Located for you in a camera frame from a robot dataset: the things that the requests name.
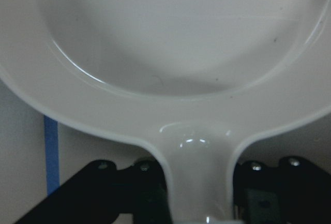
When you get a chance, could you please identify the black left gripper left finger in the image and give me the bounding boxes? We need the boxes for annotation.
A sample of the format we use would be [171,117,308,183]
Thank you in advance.
[17,160,168,223]

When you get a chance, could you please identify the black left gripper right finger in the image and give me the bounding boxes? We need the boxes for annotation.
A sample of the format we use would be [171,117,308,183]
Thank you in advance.
[233,156,330,223]

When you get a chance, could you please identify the beige plastic dustpan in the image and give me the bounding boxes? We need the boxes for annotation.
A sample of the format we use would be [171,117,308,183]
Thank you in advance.
[1,0,330,221]

